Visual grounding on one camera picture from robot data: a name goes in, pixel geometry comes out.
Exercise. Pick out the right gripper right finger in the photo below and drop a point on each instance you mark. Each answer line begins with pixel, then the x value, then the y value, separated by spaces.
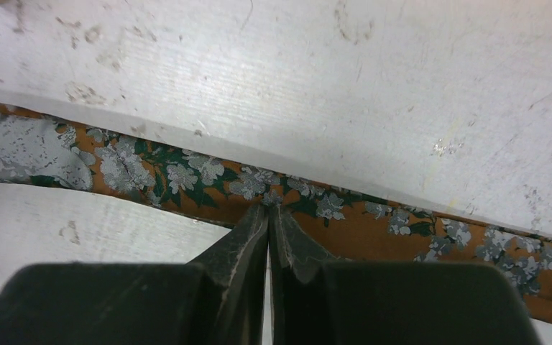
pixel 318 298

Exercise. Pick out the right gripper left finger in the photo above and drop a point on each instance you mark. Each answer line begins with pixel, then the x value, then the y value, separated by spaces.
pixel 216 298

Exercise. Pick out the orange grey floral tie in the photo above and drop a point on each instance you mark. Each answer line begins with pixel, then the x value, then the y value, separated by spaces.
pixel 43 150

